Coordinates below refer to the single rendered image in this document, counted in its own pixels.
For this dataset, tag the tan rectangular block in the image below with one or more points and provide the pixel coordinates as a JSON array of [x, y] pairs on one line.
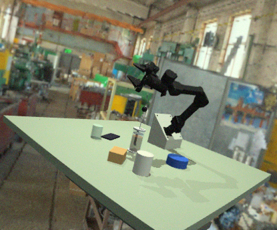
[[117, 155]]

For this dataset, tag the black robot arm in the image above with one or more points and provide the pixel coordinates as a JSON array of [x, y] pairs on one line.
[[167, 82]]

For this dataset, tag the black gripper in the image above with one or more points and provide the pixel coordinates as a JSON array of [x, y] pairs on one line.
[[148, 78]]

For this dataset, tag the blue short cylinder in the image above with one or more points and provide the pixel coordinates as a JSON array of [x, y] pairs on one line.
[[177, 161]]

